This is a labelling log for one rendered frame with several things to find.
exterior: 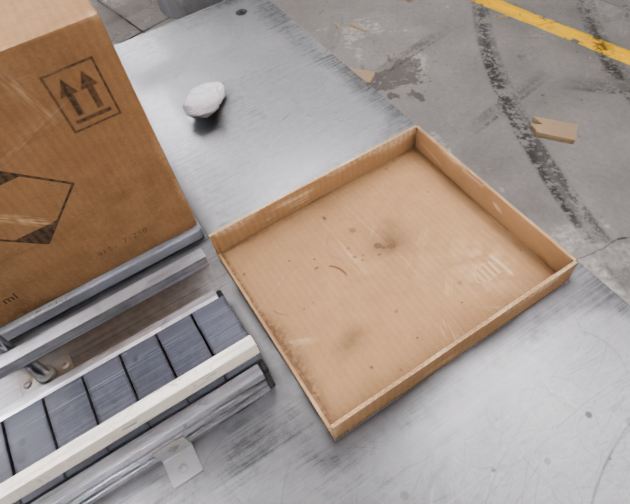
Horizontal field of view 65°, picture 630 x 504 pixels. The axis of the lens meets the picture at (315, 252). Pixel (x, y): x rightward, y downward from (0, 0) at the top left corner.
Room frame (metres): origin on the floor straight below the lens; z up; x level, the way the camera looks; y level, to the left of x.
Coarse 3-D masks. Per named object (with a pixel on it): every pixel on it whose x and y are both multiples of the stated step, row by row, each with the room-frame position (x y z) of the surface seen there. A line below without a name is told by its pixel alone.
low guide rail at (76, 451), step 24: (216, 360) 0.18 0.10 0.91; (240, 360) 0.18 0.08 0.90; (168, 384) 0.17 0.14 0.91; (192, 384) 0.16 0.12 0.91; (144, 408) 0.15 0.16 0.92; (168, 408) 0.15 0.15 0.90; (96, 432) 0.14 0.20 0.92; (120, 432) 0.14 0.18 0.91; (48, 456) 0.12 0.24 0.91; (72, 456) 0.12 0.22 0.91; (24, 480) 0.11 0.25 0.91; (48, 480) 0.11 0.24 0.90
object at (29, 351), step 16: (192, 256) 0.26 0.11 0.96; (160, 272) 0.25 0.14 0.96; (176, 272) 0.25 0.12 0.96; (192, 272) 0.25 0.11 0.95; (128, 288) 0.24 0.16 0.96; (144, 288) 0.24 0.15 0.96; (160, 288) 0.24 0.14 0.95; (96, 304) 0.23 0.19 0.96; (112, 304) 0.23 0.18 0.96; (128, 304) 0.23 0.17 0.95; (80, 320) 0.22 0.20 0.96; (96, 320) 0.22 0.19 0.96; (48, 336) 0.21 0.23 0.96; (64, 336) 0.21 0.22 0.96; (16, 352) 0.20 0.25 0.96; (32, 352) 0.20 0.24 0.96; (48, 352) 0.20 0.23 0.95; (0, 368) 0.18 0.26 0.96; (16, 368) 0.19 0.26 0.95
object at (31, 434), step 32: (192, 320) 0.24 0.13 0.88; (224, 320) 0.24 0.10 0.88; (128, 352) 0.22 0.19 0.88; (160, 352) 0.22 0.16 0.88; (192, 352) 0.21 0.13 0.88; (96, 384) 0.19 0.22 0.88; (128, 384) 0.19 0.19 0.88; (160, 384) 0.18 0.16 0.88; (32, 416) 0.17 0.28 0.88; (64, 416) 0.17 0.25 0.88; (96, 416) 0.17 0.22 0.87; (160, 416) 0.15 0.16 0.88; (0, 448) 0.15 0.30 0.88; (32, 448) 0.14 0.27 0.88; (0, 480) 0.12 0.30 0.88; (64, 480) 0.11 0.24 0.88
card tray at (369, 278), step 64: (320, 192) 0.41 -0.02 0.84; (384, 192) 0.41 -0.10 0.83; (448, 192) 0.39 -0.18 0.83; (256, 256) 0.34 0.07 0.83; (320, 256) 0.33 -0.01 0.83; (384, 256) 0.31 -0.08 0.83; (448, 256) 0.30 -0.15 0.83; (512, 256) 0.28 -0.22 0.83; (320, 320) 0.24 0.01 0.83; (384, 320) 0.23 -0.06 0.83; (448, 320) 0.22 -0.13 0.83; (320, 384) 0.17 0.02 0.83; (384, 384) 0.16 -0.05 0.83
